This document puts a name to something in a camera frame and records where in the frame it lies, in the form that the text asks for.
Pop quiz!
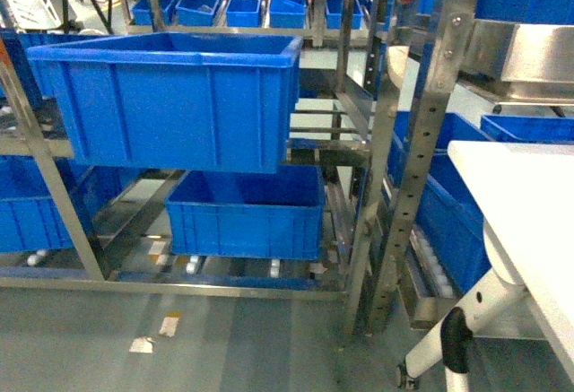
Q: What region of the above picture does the white tape scrap on floor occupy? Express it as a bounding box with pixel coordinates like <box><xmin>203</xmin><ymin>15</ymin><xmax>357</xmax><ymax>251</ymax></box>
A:
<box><xmin>128</xmin><ymin>336</ymin><xmax>155</xmax><ymax>354</ymax></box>

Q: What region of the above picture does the perforated steel upright post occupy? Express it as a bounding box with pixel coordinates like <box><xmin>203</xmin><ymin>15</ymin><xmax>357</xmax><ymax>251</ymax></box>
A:
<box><xmin>367</xmin><ymin>0</ymin><xmax>477</xmax><ymax>333</ymax></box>

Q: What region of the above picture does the stainless steel left shelf rack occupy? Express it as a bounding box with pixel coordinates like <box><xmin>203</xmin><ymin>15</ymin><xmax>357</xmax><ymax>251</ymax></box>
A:
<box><xmin>1</xmin><ymin>0</ymin><xmax>385</xmax><ymax>332</ymax></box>

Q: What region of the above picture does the small blue bin row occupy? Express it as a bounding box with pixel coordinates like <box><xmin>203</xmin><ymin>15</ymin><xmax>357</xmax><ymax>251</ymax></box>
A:
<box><xmin>176</xmin><ymin>0</ymin><xmax>222</xmax><ymax>27</ymax></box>
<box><xmin>269</xmin><ymin>0</ymin><xmax>307</xmax><ymax>29</ymax></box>
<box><xmin>130</xmin><ymin>0</ymin><xmax>185</xmax><ymax>26</ymax></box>
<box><xmin>226</xmin><ymin>0</ymin><xmax>262</xmax><ymax>28</ymax></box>
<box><xmin>326</xmin><ymin>0</ymin><xmax>363</xmax><ymax>30</ymax></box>

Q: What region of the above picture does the blue crate far left upper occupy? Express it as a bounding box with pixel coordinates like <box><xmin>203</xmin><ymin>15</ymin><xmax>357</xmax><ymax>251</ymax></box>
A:
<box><xmin>1</xmin><ymin>28</ymin><xmax>96</xmax><ymax>110</ymax></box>

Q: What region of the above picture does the blue crate bottom layer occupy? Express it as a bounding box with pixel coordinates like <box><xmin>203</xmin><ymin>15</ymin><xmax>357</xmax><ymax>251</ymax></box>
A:
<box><xmin>165</xmin><ymin>165</ymin><xmax>326</xmax><ymax>261</ymax></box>

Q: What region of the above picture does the blue bin behind table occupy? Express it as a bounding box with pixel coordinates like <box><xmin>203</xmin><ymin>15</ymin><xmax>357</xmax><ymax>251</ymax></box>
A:
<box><xmin>480</xmin><ymin>115</ymin><xmax>573</xmax><ymax>144</ymax></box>

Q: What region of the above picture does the blue crate beside table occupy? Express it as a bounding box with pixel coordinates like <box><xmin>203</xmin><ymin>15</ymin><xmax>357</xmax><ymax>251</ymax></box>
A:
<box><xmin>387</xmin><ymin>110</ymin><xmax>494</xmax><ymax>295</ymax></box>

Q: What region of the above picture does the blue crate far left lower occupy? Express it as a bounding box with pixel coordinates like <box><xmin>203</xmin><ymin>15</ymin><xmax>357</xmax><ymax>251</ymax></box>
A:
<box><xmin>1</xmin><ymin>155</ymin><xmax>96</xmax><ymax>253</ymax></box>

